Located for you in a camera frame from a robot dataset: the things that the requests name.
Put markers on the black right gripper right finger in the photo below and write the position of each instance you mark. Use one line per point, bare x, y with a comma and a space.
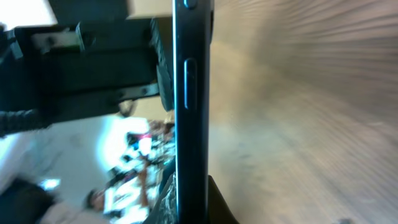
218, 210

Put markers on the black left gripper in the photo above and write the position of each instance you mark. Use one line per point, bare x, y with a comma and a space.
62, 73

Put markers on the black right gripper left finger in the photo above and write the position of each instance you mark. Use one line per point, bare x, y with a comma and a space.
165, 209

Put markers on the blue Galaxy smartphone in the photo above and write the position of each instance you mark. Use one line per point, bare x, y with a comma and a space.
192, 39

